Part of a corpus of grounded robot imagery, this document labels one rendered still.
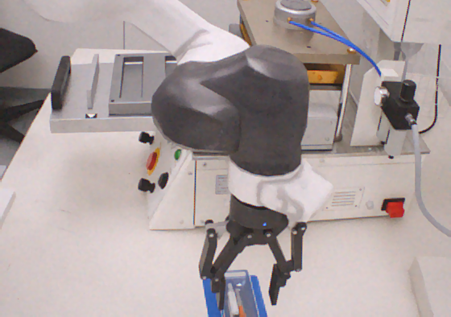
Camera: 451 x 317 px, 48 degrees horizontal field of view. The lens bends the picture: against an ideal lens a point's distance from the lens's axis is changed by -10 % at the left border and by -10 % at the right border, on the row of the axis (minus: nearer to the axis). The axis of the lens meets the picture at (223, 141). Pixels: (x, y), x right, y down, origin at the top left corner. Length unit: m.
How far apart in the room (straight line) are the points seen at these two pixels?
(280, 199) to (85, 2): 0.32
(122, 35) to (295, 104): 2.12
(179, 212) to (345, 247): 0.33
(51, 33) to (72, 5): 2.13
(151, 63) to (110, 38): 1.60
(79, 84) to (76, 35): 1.64
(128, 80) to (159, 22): 0.38
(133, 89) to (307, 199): 0.50
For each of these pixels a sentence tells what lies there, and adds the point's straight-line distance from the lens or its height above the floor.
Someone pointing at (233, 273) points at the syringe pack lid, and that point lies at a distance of 0.94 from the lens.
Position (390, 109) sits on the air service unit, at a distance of 0.91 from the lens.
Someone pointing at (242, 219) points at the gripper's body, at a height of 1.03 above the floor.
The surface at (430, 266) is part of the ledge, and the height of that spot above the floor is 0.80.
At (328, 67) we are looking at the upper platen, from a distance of 1.00.
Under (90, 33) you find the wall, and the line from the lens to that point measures 2.71.
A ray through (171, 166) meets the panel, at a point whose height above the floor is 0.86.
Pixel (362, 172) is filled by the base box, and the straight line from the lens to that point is 1.06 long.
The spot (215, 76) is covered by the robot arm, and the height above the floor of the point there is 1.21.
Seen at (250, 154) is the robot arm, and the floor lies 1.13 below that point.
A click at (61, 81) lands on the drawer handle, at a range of 1.04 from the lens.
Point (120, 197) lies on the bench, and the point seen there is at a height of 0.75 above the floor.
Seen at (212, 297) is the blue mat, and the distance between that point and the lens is 0.96.
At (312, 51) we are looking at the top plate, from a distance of 0.94.
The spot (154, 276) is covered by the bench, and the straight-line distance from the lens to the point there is 0.99.
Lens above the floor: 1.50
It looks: 35 degrees down
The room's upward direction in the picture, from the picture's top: 4 degrees clockwise
